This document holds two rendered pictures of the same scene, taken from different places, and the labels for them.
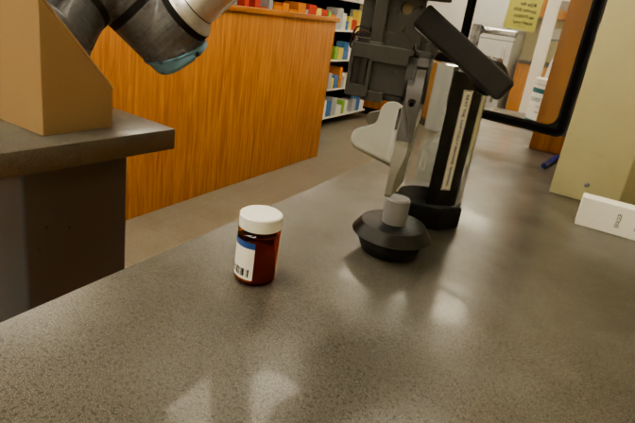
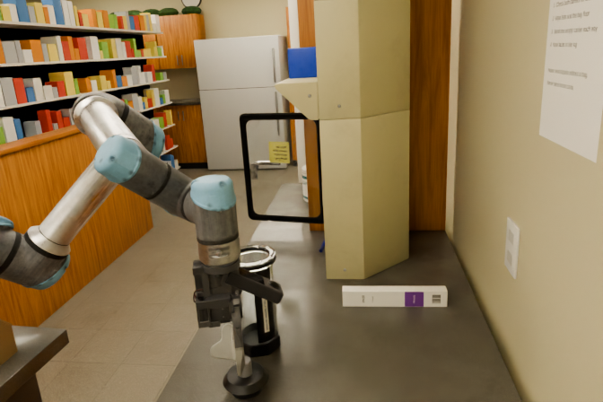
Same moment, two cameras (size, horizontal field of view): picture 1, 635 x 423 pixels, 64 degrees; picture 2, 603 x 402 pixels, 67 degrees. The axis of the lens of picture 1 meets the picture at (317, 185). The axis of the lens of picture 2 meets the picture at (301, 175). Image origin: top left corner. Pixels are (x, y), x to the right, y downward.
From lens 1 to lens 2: 46 cm
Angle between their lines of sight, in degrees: 19
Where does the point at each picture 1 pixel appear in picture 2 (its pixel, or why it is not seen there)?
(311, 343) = not seen: outside the picture
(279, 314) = not seen: outside the picture
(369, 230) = (234, 387)
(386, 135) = (229, 345)
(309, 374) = not seen: outside the picture
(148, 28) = (24, 267)
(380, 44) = (210, 297)
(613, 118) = (345, 231)
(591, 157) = (342, 254)
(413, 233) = (257, 378)
